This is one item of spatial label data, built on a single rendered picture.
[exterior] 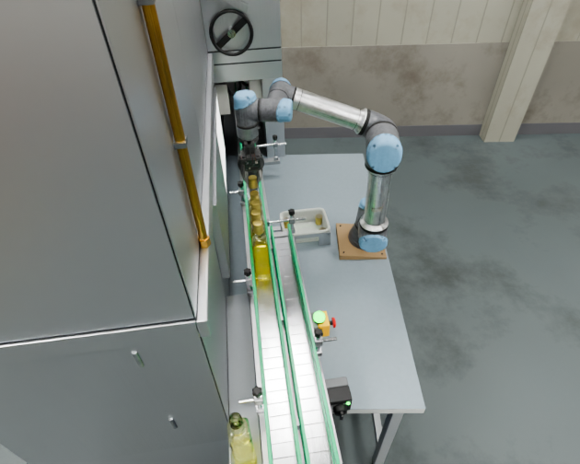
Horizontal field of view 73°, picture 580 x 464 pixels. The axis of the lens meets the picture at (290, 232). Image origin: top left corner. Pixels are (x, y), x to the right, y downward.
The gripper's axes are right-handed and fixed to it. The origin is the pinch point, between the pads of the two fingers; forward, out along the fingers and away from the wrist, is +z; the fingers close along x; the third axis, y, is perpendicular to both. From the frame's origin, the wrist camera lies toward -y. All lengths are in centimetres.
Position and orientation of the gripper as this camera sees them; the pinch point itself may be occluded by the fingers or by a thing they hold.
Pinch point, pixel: (252, 179)
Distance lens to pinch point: 155.7
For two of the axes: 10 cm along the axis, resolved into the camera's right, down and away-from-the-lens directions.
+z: 0.2, 7.3, 6.8
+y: 1.5, 6.7, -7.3
